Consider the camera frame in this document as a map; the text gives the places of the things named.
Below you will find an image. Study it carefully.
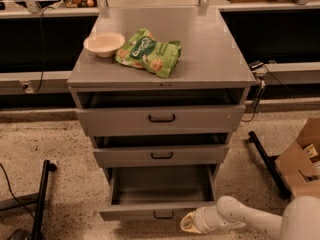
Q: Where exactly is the white bowl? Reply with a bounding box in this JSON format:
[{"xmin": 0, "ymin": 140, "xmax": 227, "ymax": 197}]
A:
[{"xmin": 83, "ymin": 32, "xmax": 125, "ymax": 58}]

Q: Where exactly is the black cable left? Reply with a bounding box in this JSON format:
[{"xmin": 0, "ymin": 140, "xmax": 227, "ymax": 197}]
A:
[{"xmin": 0, "ymin": 163, "xmax": 36, "ymax": 222}]

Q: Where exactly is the grey drawer cabinet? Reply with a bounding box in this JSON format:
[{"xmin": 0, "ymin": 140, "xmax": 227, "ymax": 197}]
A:
[{"xmin": 66, "ymin": 5, "xmax": 257, "ymax": 185}]

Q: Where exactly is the black stand leg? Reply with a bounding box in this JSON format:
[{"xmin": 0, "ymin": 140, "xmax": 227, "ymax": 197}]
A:
[
  {"xmin": 248, "ymin": 131, "xmax": 291, "ymax": 199},
  {"xmin": 31, "ymin": 160, "xmax": 57, "ymax": 240}
]

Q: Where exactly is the black hanging cable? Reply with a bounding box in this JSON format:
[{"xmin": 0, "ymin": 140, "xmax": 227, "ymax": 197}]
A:
[{"xmin": 32, "ymin": 5, "xmax": 56, "ymax": 94}]

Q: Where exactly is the grey top drawer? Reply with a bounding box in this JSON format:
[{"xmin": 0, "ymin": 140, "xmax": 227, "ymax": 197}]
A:
[{"xmin": 73, "ymin": 90, "xmax": 244, "ymax": 136}]

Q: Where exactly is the cardboard box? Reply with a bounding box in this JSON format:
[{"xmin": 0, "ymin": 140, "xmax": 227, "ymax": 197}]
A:
[{"xmin": 276, "ymin": 118, "xmax": 320, "ymax": 198}]

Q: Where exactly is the grey bottom drawer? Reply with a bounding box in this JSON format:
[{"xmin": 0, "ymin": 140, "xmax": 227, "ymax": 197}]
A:
[{"xmin": 100, "ymin": 164, "xmax": 219, "ymax": 221}]

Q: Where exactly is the black stand leg left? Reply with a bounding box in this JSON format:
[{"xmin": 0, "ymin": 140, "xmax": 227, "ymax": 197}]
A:
[{"xmin": 31, "ymin": 160, "xmax": 57, "ymax": 240}]

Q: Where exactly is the black stand leg right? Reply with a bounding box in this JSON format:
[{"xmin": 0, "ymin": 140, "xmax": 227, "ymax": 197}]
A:
[{"xmin": 248, "ymin": 131, "xmax": 291, "ymax": 199}]

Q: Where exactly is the green snack bag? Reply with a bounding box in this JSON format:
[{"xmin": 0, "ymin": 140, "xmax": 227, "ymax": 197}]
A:
[{"xmin": 115, "ymin": 28, "xmax": 181, "ymax": 78}]

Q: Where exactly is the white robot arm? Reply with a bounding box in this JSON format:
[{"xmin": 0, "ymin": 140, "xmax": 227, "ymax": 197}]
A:
[{"xmin": 180, "ymin": 196, "xmax": 320, "ymax": 240}]

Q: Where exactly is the grey middle drawer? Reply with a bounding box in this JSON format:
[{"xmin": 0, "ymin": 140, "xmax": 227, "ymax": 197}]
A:
[{"xmin": 93, "ymin": 133, "xmax": 229, "ymax": 168}]

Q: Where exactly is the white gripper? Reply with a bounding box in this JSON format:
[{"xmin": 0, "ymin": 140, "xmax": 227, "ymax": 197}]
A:
[{"xmin": 180, "ymin": 206, "xmax": 217, "ymax": 234}]

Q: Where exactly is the grey drawer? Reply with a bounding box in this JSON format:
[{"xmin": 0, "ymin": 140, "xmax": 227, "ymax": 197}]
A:
[
  {"xmin": 100, "ymin": 164, "xmax": 219, "ymax": 221},
  {"xmin": 93, "ymin": 133, "xmax": 229, "ymax": 168},
  {"xmin": 73, "ymin": 90, "xmax": 244, "ymax": 136}
]

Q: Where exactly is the black power adapter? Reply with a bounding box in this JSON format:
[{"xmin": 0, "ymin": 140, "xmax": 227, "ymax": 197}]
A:
[{"xmin": 248, "ymin": 60, "xmax": 263, "ymax": 71}]

